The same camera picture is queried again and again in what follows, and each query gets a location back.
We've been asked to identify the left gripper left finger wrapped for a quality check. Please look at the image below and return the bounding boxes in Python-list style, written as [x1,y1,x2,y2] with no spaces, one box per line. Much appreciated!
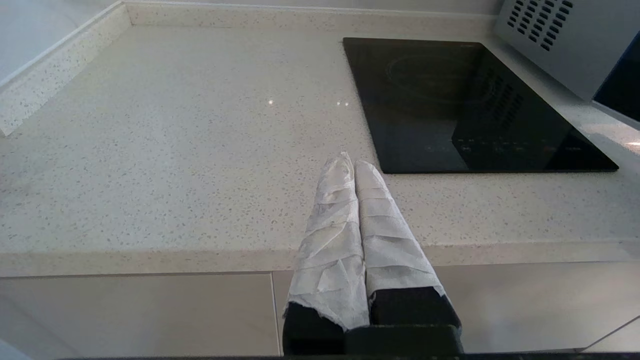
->
[282,151,371,356]

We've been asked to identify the silver black microwave oven body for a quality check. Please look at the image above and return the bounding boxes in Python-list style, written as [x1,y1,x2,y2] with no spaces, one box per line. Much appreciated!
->
[494,0,640,102]

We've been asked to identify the left gripper right finger wrapped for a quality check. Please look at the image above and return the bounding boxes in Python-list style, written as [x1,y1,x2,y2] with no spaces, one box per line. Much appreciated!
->
[354,160,462,329]

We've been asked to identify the black glass induction cooktop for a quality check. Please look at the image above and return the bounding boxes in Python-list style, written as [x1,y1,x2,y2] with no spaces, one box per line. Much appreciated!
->
[342,37,620,175]

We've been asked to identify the beige cabinet front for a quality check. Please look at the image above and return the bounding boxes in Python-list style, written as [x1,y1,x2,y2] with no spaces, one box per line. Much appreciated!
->
[272,261,640,353]
[0,273,281,358]

